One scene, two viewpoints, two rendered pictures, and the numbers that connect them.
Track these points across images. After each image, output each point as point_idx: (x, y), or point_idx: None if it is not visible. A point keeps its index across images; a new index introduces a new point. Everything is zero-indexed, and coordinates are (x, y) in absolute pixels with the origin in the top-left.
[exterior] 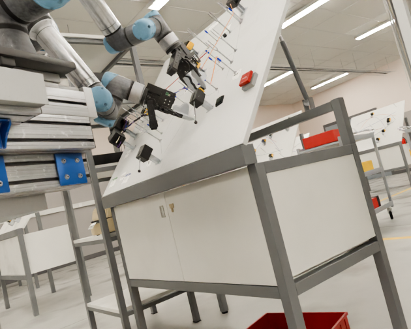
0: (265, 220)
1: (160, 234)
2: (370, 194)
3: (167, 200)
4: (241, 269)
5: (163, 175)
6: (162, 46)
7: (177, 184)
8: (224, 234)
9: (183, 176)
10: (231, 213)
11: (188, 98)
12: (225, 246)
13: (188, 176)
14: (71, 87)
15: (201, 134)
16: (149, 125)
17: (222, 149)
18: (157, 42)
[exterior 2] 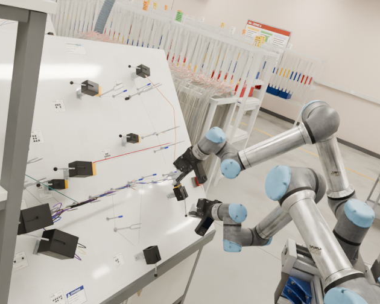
0: (196, 263)
1: None
2: None
3: None
4: (169, 300)
5: (161, 267)
6: (206, 157)
7: (170, 268)
8: (171, 285)
9: (177, 260)
10: (182, 269)
11: (123, 174)
12: (167, 292)
13: (181, 259)
14: (301, 244)
15: (177, 221)
16: (202, 233)
17: (205, 234)
18: (207, 154)
